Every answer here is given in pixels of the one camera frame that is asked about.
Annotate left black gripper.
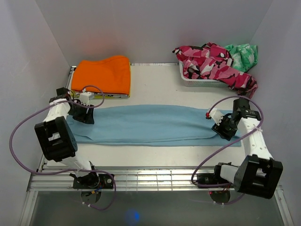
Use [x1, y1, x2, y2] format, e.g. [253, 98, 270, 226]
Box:
[67, 100, 95, 124]

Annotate light blue trousers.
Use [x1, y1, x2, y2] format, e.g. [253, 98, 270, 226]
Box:
[67, 105, 229, 146]

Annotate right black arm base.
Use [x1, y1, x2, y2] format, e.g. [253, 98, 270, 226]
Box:
[197, 173, 233, 188]

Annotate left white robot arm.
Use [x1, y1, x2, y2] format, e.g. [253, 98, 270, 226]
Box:
[34, 88, 100, 188]

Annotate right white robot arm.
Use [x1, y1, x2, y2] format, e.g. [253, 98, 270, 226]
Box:
[206, 97, 283, 199]

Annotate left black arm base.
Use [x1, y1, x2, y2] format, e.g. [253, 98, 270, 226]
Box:
[69, 172, 114, 189]

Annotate folded yellow patterned trousers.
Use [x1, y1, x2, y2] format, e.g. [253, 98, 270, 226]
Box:
[68, 66, 130, 99]

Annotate folded orange trousers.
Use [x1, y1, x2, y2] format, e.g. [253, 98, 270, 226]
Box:
[71, 55, 131, 96]

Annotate pink camouflage trousers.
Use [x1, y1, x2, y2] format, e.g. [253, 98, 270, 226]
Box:
[173, 42, 258, 98]

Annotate green tie-dye trousers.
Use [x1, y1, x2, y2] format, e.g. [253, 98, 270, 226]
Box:
[224, 44, 258, 72]

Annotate white plastic basket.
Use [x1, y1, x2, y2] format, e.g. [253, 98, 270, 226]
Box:
[179, 62, 228, 88]

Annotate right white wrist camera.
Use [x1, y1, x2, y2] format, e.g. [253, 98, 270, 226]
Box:
[206, 108, 224, 126]

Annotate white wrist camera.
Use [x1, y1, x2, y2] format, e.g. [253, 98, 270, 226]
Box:
[206, 108, 224, 126]
[78, 92, 95, 105]

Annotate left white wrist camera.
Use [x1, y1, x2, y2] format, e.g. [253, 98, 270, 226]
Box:
[78, 92, 95, 105]

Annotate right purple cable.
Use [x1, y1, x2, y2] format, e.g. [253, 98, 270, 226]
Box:
[190, 95, 264, 206]

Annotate purple cable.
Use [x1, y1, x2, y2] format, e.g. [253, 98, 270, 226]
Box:
[9, 85, 117, 210]
[190, 95, 264, 206]

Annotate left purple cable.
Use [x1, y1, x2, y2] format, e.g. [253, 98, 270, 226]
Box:
[9, 85, 117, 210]

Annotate aluminium mounting rail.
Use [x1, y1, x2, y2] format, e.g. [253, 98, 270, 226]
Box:
[26, 166, 282, 192]

